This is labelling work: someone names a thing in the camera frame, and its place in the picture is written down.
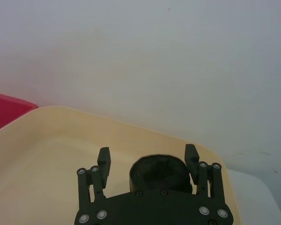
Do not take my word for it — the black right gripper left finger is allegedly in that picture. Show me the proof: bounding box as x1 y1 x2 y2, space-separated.
76 147 112 212

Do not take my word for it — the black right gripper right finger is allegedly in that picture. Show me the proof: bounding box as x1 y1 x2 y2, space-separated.
184 143 225 203

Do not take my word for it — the cream plastic tray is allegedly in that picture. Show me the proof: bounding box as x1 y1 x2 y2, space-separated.
0 105 242 225

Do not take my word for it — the white flat board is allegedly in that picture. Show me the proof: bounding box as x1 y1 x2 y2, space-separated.
226 168 281 225

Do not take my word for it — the black round roll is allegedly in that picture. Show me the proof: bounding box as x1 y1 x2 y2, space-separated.
129 154 193 194

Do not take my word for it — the red plastic bin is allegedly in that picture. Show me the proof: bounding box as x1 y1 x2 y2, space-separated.
0 90 39 136

